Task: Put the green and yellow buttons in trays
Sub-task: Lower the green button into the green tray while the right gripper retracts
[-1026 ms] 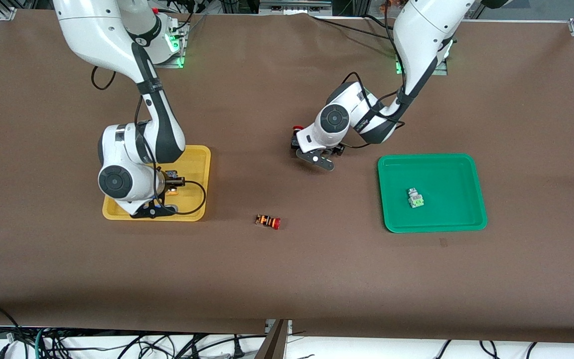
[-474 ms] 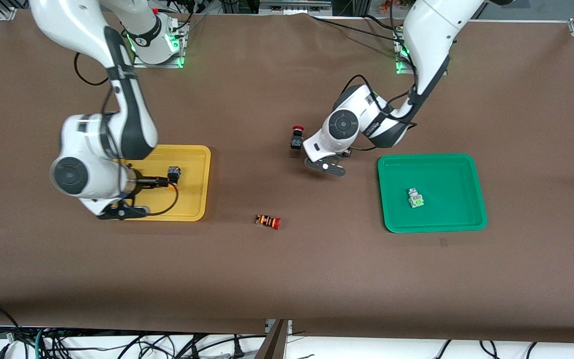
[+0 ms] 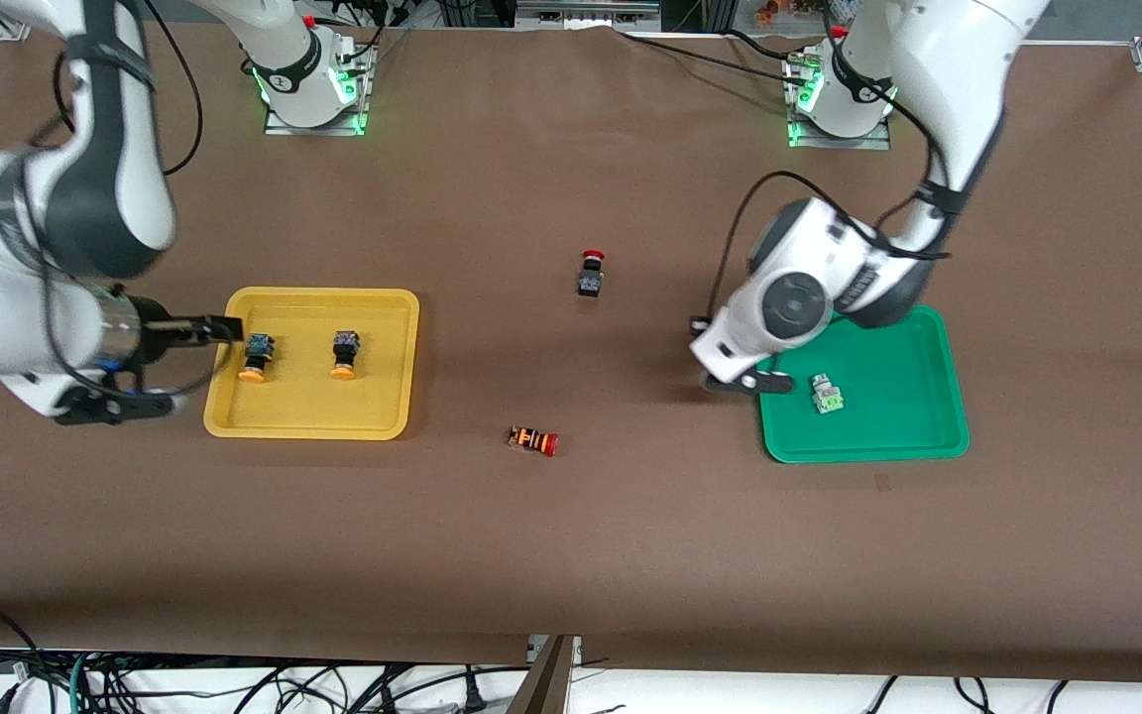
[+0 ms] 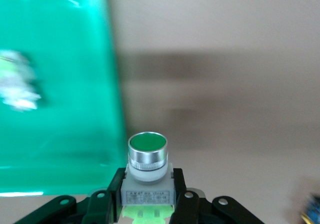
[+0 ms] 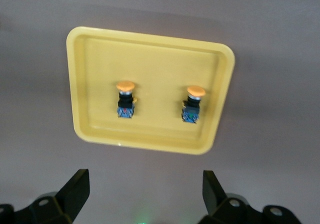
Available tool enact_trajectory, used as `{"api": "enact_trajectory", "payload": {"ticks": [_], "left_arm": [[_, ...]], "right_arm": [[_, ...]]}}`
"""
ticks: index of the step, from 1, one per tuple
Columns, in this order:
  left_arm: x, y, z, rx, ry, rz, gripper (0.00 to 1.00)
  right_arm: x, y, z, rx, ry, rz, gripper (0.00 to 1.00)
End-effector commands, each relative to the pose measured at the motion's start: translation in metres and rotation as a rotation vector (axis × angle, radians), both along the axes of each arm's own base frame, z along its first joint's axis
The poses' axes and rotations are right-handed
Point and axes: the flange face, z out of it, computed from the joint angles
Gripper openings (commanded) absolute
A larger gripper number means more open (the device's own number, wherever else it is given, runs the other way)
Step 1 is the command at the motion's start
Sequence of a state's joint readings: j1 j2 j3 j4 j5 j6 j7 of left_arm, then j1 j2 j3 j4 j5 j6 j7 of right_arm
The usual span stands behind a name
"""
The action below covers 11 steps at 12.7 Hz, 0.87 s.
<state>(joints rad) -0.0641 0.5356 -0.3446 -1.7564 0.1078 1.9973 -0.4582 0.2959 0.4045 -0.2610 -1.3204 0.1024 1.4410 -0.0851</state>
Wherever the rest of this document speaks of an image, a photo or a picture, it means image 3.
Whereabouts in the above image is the brown table cover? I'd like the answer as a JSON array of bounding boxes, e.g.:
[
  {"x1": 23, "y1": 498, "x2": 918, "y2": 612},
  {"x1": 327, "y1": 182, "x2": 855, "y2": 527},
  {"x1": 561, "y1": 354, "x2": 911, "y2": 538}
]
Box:
[{"x1": 0, "y1": 18, "x2": 1142, "y2": 685}]

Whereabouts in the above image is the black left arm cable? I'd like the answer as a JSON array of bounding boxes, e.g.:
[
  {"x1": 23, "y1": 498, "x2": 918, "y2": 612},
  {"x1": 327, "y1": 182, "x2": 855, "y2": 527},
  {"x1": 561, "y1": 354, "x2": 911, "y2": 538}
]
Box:
[{"x1": 710, "y1": 0, "x2": 954, "y2": 318}]

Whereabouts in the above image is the black cable on table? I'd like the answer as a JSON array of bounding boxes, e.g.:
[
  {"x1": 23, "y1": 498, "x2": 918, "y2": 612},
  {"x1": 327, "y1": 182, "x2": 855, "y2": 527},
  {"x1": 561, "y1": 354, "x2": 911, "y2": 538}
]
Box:
[{"x1": 614, "y1": 28, "x2": 810, "y2": 80}]

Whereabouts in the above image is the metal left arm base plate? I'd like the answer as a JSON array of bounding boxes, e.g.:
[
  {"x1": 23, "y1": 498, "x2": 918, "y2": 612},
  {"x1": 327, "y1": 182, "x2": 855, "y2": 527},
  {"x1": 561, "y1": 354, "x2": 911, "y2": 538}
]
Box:
[{"x1": 784, "y1": 50, "x2": 895, "y2": 151}]

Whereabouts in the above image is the brown table beam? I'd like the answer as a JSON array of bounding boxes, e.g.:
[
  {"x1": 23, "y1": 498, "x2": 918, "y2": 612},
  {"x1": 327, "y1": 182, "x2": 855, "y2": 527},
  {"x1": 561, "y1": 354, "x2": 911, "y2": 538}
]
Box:
[{"x1": 505, "y1": 635, "x2": 578, "y2": 714}]

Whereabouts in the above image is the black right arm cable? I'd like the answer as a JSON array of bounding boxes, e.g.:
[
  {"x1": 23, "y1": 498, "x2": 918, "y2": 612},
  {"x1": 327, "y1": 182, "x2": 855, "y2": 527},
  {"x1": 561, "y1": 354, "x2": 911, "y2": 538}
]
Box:
[{"x1": 36, "y1": 0, "x2": 205, "y2": 398}]

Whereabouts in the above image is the yellow plastic tray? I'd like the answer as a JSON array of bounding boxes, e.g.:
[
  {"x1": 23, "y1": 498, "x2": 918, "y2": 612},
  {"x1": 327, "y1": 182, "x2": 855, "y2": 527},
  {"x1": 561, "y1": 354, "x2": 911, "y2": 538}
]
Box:
[{"x1": 202, "y1": 287, "x2": 421, "y2": 441}]

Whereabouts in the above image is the green plastic tray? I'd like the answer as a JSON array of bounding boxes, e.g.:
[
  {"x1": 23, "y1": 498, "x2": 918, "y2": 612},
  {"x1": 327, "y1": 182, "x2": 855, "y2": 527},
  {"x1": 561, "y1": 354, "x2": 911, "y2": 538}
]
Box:
[{"x1": 755, "y1": 305, "x2": 971, "y2": 465}]

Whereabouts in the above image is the black cable with plug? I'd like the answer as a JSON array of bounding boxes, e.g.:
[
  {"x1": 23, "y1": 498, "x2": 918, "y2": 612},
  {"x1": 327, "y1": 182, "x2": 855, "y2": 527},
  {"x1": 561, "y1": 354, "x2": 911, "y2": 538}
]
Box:
[{"x1": 373, "y1": 666, "x2": 489, "y2": 714}]

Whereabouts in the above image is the red button orange striped body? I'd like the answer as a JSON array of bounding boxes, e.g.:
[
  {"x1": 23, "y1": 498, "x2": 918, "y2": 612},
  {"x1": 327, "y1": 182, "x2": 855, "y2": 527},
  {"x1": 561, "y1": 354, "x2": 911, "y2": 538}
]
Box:
[{"x1": 508, "y1": 424, "x2": 560, "y2": 458}]

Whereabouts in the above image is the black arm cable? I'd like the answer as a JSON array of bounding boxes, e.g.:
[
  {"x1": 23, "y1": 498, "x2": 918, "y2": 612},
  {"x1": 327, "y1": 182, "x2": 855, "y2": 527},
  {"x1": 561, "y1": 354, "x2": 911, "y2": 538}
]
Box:
[
  {"x1": 36, "y1": 0, "x2": 205, "y2": 398},
  {"x1": 710, "y1": 0, "x2": 954, "y2": 318}
]

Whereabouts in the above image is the grey metal box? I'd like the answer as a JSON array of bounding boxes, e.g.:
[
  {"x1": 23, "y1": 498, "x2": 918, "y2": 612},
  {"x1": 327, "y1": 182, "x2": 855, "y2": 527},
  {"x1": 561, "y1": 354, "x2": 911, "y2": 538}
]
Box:
[{"x1": 515, "y1": 0, "x2": 663, "y2": 31}]

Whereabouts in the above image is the green floor cable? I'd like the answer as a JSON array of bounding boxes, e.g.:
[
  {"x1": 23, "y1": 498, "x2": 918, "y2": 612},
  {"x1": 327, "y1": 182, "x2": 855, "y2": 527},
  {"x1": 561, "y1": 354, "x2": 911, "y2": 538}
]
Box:
[{"x1": 68, "y1": 652, "x2": 96, "y2": 714}]

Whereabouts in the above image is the yellow push button switch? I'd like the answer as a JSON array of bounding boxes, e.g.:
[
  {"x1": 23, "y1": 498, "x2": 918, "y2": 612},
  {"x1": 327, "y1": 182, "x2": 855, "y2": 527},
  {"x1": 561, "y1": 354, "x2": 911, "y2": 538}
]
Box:
[
  {"x1": 328, "y1": 331, "x2": 362, "y2": 381},
  {"x1": 238, "y1": 333, "x2": 277, "y2": 385}
]

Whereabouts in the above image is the green push button switch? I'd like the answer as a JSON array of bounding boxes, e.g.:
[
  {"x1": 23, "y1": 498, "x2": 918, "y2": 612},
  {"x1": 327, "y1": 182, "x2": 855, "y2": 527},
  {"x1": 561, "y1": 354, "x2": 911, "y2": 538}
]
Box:
[{"x1": 808, "y1": 372, "x2": 846, "y2": 417}]

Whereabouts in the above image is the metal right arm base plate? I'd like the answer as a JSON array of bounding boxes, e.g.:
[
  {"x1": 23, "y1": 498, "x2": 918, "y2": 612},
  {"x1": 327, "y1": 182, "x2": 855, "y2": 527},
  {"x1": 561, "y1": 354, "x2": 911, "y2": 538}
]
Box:
[{"x1": 262, "y1": 42, "x2": 376, "y2": 138}]

